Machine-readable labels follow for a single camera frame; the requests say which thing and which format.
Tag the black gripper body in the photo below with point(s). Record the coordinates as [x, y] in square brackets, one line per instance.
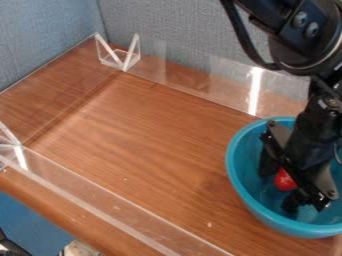
[306, 160]

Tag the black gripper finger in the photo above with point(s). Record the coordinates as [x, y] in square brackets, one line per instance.
[296, 199]
[269, 163]

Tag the red toy strawberry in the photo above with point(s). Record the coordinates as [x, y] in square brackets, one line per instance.
[284, 181]

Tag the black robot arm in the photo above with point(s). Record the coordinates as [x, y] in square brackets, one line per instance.
[294, 35]

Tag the blue plastic bowl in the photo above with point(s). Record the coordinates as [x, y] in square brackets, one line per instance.
[262, 198]

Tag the clear acrylic back barrier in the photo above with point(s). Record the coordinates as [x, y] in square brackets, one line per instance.
[244, 87]

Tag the clear acrylic barrier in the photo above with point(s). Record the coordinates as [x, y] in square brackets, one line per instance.
[244, 87]
[139, 223]

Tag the clear acrylic front barrier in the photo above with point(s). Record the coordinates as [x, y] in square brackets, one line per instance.
[139, 223]

